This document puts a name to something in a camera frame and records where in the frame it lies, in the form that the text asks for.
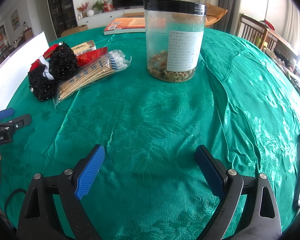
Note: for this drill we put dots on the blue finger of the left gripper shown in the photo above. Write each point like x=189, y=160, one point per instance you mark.
x=6, y=113
x=21, y=121

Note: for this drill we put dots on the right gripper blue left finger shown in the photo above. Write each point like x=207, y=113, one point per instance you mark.
x=39, y=218

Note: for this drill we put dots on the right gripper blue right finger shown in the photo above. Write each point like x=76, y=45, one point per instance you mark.
x=260, y=218

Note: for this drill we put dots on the black lace hair scrunchies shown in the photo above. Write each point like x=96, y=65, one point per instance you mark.
x=43, y=81

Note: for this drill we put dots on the red yarn ball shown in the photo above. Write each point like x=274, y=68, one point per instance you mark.
x=43, y=60

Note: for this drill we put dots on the gold tissue pack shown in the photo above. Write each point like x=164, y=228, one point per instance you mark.
x=84, y=48

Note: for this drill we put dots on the wooden cotton swab pack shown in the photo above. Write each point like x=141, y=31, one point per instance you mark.
x=104, y=66

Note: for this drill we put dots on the red tissue pack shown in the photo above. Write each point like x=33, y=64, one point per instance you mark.
x=87, y=57

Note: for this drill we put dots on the white cardboard box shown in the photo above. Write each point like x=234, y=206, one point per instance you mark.
x=15, y=68

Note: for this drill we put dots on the dark dining table set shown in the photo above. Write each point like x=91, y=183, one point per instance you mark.
x=6, y=49

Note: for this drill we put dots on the green satin tablecloth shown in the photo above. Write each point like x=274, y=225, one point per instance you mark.
x=238, y=104

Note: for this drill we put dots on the brown cardboard box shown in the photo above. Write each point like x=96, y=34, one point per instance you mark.
x=74, y=30

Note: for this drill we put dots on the black display cabinet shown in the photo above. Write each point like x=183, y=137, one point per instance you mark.
x=63, y=15

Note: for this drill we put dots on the red flower vase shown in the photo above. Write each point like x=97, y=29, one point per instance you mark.
x=84, y=11

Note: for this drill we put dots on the white tv cabinet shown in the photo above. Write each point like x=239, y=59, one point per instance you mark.
x=105, y=18

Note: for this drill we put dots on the cluttered side table items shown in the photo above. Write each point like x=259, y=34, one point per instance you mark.
x=287, y=66

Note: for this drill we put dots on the orange paperback book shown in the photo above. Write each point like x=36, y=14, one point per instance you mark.
x=126, y=25

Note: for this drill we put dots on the wooden dining chair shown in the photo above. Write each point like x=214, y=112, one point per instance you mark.
x=252, y=30

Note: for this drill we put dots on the clear jar black lid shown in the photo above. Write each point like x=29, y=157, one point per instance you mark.
x=174, y=34

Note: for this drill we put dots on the orange lounge chair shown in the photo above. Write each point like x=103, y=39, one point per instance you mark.
x=214, y=14

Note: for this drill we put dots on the gray curtain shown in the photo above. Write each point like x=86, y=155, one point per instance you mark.
x=229, y=22

